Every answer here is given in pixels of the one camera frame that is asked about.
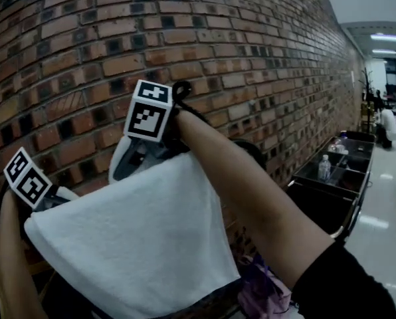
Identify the clear water bottle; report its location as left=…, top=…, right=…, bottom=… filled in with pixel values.
left=318, top=154, right=332, bottom=183

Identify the person's left forearm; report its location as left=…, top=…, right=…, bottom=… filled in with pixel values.
left=0, top=188, right=49, bottom=319

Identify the black bin cart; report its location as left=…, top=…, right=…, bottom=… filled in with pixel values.
left=285, top=130, right=377, bottom=244

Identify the long ceiling light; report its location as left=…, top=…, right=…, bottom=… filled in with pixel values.
left=369, top=33, right=396, bottom=43

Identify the person's right forearm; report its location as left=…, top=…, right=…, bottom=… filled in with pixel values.
left=173, top=111, right=396, bottom=319

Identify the purple garment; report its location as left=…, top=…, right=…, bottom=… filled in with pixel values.
left=236, top=253, right=293, bottom=319

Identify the white cloth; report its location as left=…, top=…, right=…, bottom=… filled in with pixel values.
left=23, top=136, right=243, bottom=319

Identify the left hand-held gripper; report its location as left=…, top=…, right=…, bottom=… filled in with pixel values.
left=3, top=146, right=63, bottom=213

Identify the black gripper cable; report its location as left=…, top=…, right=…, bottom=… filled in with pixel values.
left=170, top=80, right=213, bottom=126

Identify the dark coat stand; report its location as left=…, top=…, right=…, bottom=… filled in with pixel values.
left=357, top=67, right=377, bottom=134

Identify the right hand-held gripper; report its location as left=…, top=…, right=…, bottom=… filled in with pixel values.
left=112, top=79, right=189, bottom=181

